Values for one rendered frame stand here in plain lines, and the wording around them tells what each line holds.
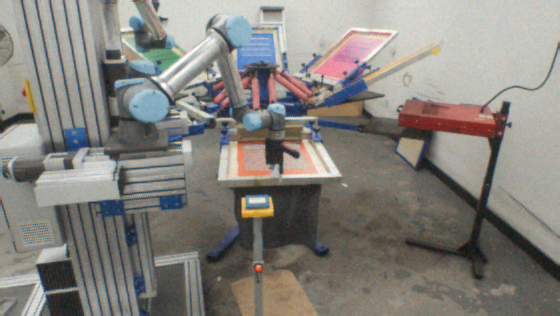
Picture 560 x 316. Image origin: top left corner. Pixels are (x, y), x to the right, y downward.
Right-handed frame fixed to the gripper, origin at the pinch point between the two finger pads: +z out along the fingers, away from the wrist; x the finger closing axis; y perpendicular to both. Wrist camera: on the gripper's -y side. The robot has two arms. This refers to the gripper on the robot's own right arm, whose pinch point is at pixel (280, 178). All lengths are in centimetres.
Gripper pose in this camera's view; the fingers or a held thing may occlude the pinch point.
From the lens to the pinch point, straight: 177.9
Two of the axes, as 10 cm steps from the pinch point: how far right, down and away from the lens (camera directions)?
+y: -9.9, 0.3, -1.1
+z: -0.1, 9.3, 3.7
